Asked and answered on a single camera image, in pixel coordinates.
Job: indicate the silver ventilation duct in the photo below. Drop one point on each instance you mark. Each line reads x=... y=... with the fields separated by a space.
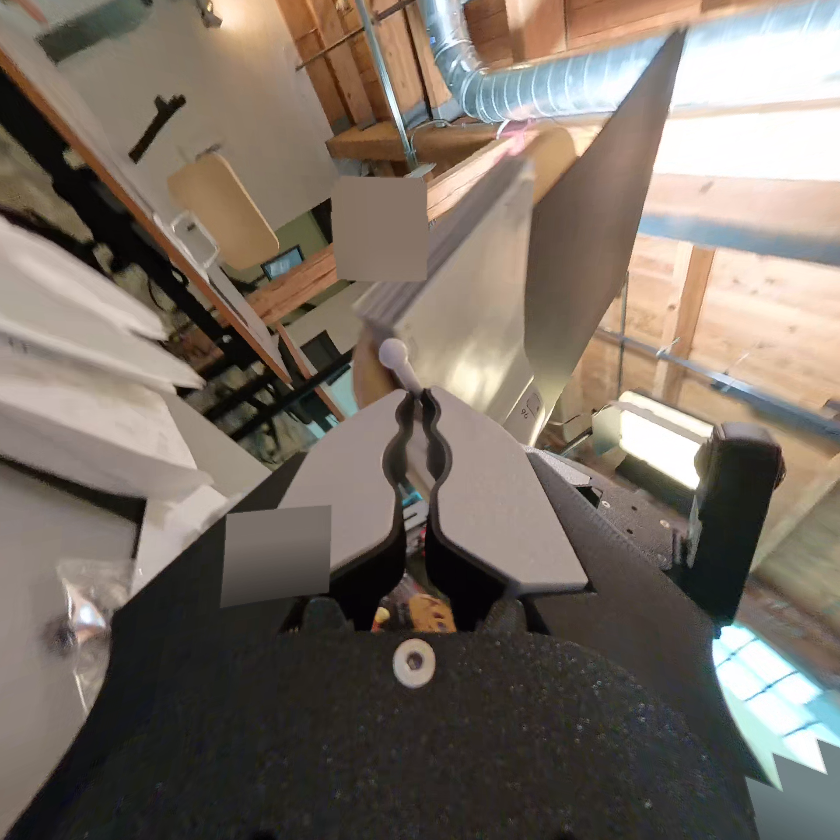
x=558 y=85

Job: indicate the lego instruction booklet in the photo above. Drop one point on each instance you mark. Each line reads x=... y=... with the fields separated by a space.
x=472 y=315

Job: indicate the wooden office desk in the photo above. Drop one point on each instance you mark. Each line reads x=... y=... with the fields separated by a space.
x=98 y=151
x=308 y=367

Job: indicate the white paper bag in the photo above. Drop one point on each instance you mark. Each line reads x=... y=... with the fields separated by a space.
x=98 y=361
x=98 y=446
x=65 y=282

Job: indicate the ceiling light panel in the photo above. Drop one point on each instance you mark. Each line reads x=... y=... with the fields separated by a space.
x=656 y=439

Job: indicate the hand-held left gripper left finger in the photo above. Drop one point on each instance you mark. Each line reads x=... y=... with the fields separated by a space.
x=348 y=472

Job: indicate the clear plastic bag dark pieces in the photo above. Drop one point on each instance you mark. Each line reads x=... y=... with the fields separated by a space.
x=79 y=617

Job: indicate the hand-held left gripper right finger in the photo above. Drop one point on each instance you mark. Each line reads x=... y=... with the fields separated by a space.
x=505 y=512

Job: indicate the small wall screen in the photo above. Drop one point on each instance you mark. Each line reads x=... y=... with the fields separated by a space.
x=282 y=262

